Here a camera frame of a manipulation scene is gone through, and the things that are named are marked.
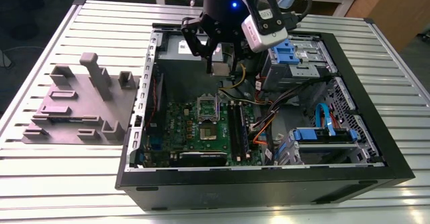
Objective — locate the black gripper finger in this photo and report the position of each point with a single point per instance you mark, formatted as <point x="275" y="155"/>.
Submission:
<point x="199" y="40"/>
<point x="239" y="51"/>

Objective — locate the silver topped CPU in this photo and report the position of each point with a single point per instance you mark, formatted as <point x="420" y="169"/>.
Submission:
<point x="222" y="69"/>

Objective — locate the CPU socket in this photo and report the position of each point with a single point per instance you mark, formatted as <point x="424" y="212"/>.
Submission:
<point x="209" y="131"/>

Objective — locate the large blue drive latch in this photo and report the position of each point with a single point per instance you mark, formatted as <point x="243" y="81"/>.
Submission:
<point x="285" y="49"/>

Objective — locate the small blue drive latch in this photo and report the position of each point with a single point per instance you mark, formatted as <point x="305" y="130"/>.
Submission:
<point x="287" y="59"/>

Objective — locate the grey power supply unit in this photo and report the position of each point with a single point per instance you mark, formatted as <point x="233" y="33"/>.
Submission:
<point x="181" y="78"/>

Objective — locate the grey metal drive cage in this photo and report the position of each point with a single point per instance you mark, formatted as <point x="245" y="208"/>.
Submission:
<point x="302" y="73"/>

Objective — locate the green motherboard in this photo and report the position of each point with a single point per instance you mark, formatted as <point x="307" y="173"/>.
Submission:
<point x="179" y="115"/>

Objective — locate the black RAM slot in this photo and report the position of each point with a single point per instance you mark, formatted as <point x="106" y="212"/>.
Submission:
<point x="235" y="131"/>
<point x="245" y="131"/>

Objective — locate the hard disk in blue carrier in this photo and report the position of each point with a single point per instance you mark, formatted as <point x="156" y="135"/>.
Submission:
<point x="307" y="134"/>

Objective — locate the black graphics card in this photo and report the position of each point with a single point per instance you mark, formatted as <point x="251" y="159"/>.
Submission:
<point x="202" y="157"/>

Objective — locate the grey plastic parts rack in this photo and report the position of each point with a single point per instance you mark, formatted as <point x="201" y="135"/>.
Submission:
<point x="80" y="108"/>

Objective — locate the grey metal disk bay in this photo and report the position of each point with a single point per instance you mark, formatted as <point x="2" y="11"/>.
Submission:
<point x="329" y="148"/>

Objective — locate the wooden cabinet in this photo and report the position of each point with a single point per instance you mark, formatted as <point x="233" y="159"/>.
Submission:
<point x="396" y="12"/>

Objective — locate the black open PC case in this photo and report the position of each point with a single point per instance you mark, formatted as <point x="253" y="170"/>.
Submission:
<point x="235" y="191"/>

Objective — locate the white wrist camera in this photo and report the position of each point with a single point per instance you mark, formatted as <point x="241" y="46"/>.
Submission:
<point x="265" y="40"/>

